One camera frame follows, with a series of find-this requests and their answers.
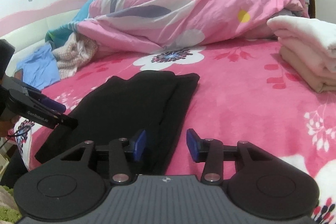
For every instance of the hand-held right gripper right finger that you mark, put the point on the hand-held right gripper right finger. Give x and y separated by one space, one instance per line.
191 145

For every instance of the white padded headboard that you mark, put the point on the white padded headboard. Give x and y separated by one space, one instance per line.
26 35

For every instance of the pink floral bed sheet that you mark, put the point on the pink floral bed sheet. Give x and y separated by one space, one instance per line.
249 108

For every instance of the folded white cloth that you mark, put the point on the folded white cloth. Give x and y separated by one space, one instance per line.
309 32

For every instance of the black pants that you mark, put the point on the black pants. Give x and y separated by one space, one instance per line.
126 103

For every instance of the light blue garment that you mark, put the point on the light blue garment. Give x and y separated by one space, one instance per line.
36 69

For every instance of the beige checked knit sweater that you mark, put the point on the beige checked knit sweater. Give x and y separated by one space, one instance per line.
71 58

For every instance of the pink floral duvet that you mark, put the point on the pink floral duvet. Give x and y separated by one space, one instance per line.
197 8

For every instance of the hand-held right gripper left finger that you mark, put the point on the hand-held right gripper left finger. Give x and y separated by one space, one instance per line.
139 146

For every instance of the green shaggy rug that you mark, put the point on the green shaggy rug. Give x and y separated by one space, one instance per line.
8 213

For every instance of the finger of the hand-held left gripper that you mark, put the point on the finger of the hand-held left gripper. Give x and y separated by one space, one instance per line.
67 123
55 106

